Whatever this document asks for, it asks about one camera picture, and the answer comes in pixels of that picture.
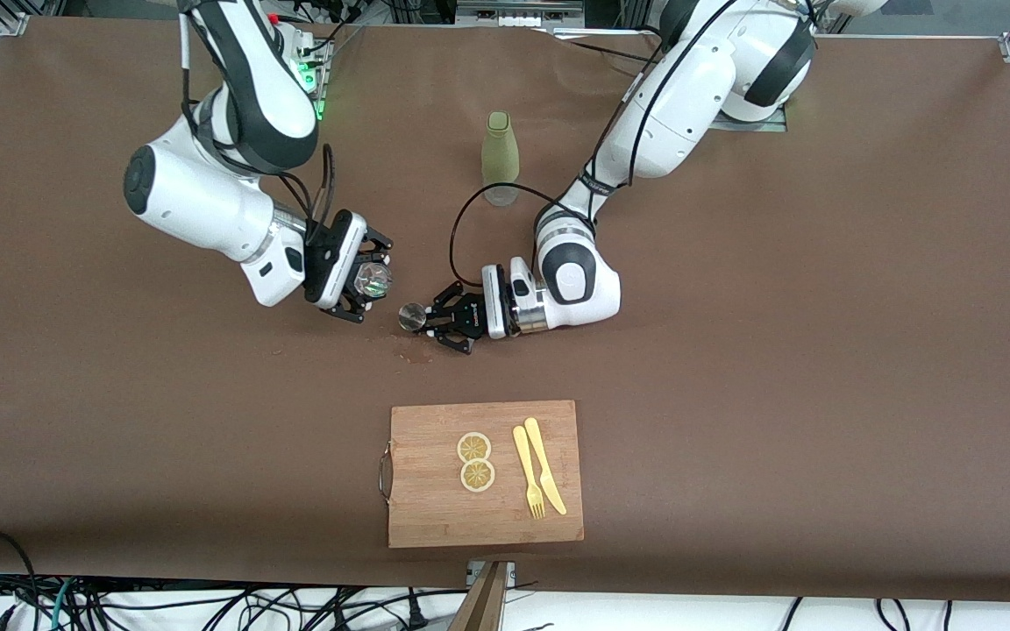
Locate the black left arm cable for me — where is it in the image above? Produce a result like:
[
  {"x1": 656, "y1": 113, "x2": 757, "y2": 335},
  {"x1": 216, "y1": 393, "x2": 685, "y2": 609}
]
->
[{"x1": 450, "y1": 0, "x2": 734, "y2": 292}]

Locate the small clear glass cup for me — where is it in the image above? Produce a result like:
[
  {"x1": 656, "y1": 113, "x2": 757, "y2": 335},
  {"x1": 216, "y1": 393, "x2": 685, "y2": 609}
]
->
[{"x1": 354, "y1": 261, "x2": 394, "y2": 299}]

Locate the teal cable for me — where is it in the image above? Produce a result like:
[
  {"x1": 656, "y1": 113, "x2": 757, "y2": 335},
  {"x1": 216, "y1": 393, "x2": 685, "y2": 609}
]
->
[{"x1": 49, "y1": 578, "x2": 76, "y2": 631}]

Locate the yellow plastic fork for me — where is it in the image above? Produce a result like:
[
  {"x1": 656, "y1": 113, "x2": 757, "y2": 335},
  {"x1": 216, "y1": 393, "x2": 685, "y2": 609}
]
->
[{"x1": 513, "y1": 425, "x2": 547, "y2": 520}]

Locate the wooden cutting board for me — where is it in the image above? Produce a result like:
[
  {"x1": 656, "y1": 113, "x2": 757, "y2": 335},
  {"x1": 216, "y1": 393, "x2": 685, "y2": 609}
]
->
[{"x1": 378, "y1": 400, "x2": 585, "y2": 549}]

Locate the yellow plastic knife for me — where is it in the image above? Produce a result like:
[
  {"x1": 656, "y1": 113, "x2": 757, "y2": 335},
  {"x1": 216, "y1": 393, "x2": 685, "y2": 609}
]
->
[{"x1": 523, "y1": 417, "x2": 568, "y2": 516}]

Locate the wooden post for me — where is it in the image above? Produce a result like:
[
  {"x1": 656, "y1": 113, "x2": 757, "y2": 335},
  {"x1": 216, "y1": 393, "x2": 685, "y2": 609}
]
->
[{"x1": 448, "y1": 561, "x2": 510, "y2": 631}]

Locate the brown table cover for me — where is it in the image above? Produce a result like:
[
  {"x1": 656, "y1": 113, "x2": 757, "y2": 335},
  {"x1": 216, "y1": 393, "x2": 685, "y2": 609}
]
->
[{"x1": 0, "y1": 16, "x2": 1010, "y2": 604}]

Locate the green sleeved glass bottle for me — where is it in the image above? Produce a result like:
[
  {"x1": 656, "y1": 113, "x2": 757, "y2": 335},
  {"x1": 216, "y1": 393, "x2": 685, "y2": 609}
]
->
[{"x1": 481, "y1": 111, "x2": 521, "y2": 208}]

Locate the black base power cable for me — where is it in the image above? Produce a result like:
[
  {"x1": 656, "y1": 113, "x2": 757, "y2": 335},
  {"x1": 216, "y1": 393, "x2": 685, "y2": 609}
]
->
[{"x1": 553, "y1": 25, "x2": 664, "y2": 67}]

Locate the grey equipment box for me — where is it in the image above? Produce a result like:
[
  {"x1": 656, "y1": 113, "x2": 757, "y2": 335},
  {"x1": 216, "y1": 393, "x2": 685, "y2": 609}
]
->
[{"x1": 457, "y1": 0, "x2": 587, "y2": 29}]

